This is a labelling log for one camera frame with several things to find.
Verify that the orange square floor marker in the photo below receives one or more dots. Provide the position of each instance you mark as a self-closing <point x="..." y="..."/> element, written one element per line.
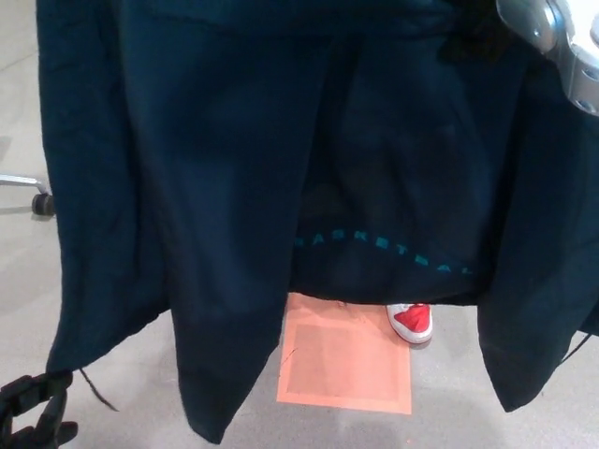
<point x="346" y="360"/>

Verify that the robot left black hand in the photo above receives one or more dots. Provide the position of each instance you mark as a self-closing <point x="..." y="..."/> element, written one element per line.
<point x="28" y="411"/>

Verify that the red white sneaker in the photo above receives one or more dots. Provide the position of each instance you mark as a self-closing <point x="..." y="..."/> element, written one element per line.
<point x="412" y="320"/>

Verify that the dark teal coat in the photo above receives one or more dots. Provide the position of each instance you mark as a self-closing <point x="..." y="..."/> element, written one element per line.
<point x="210" y="187"/>

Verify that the robot right black hand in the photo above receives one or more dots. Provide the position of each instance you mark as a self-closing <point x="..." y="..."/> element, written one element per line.
<point x="472" y="33"/>

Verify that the robot right silver arm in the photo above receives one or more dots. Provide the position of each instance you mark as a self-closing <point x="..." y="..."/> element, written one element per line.
<point x="552" y="28"/>

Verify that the office chair base with caster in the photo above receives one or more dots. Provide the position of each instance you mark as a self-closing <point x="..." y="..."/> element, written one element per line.
<point x="39" y="202"/>

